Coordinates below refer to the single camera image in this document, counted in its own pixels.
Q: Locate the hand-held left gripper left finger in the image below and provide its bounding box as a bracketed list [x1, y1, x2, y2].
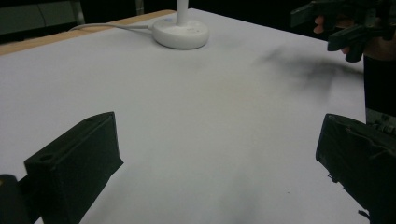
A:
[23, 111, 124, 224]

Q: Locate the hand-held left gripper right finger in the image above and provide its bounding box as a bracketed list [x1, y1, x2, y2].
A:
[315, 113, 396, 224]

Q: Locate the white table cover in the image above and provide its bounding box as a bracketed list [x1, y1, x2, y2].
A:
[0, 7, 368, 224]

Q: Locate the white round lamp base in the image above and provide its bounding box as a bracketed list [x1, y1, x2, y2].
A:
[151, 0, 210, 50]

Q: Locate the grey cabinet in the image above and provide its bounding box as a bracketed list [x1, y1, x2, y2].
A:
[0, 0, 86, 36]

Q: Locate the white lamp cable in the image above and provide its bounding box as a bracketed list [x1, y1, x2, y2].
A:
[68, 22, 154, 33]

